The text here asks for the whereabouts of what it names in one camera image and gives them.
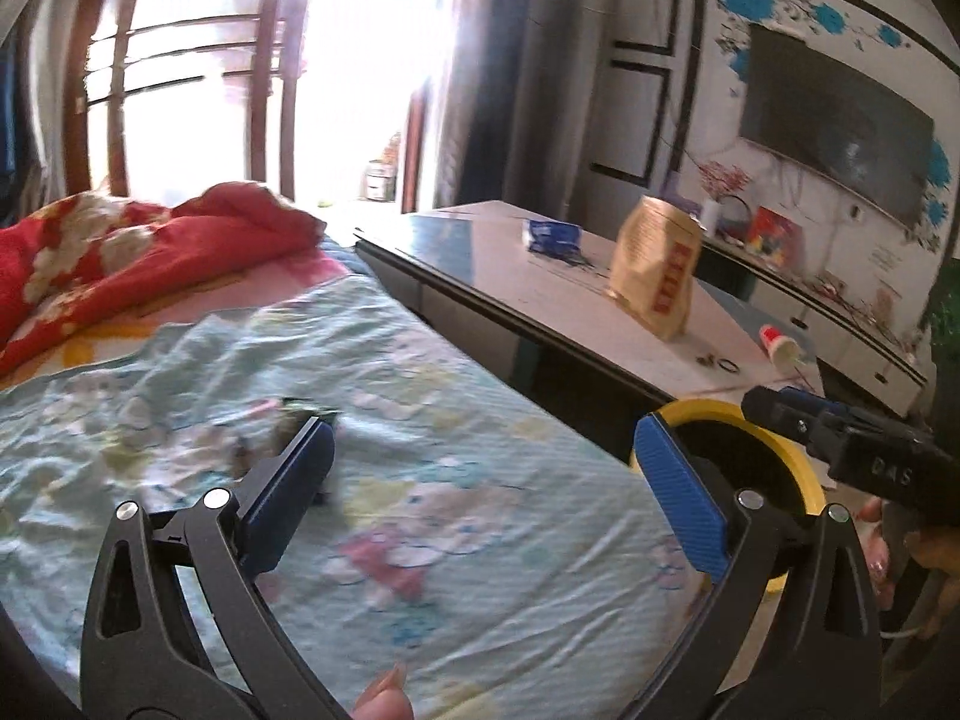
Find green snack wrapper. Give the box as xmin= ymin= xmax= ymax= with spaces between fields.
xmin=239 ymin=398 xmax=338 ymax=514

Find yellow rimmed black trash bin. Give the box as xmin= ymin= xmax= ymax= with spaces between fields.
xmin=631 ymin=398 xmax=827 ymax=582

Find person's right hand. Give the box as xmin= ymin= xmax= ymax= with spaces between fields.
xmin=857 ymin=497 xmax=958 ymax=640

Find person's left hand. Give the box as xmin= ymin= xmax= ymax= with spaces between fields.
xmin=352 ymin=665 xmax=415 ymax=720

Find white tv cabinet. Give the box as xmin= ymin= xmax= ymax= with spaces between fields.
xmin=697 ymin=239 xmax=928 ymax=416

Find red white paper cup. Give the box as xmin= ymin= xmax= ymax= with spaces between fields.
xmin=758 ymin=323 xmax=802 ymax=374

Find colourful picture card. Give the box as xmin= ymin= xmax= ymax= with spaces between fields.
xmin=745 ymin=206 xmax=804 ymax=271

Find round dark ornament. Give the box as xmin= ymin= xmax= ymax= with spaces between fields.
xmin=718 ymin=193 xmax=754 ymax=242

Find tan paper bag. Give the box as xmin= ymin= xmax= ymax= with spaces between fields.
xmin=607 ymin=195 xmax=703 ymax=341

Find light blue cartoon bed sheet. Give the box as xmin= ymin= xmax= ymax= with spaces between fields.
xmin=2 ymin=275 xmax=701 ymax=718

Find white vase red flowers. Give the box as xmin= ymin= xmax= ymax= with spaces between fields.
xmin=698 ymin=161 xmax=752 ymax=239

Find red floral quilt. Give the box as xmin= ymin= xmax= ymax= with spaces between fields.
xmin=2 ymin=182 xmax=325 ymax=374

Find white top coffee table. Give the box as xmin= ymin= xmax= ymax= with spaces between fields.
xmin=353 ymin=198 xmax=827 ymax=467

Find blue tissue pack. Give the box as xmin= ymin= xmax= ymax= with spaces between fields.
xmin=523 ymin=218 xmax=583 ymax=259

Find grey right curtain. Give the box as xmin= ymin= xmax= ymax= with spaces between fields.
xmin=404 ymin=0 xmax=578 ymax=211

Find wooden framed glass door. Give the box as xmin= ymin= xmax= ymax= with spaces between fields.
xmin=64 ymin=0 xmax=433 ymax=211

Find wall mounted black television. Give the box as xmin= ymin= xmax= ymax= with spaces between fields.
xmin=739 ymin=25 xmax=934 ymax=227

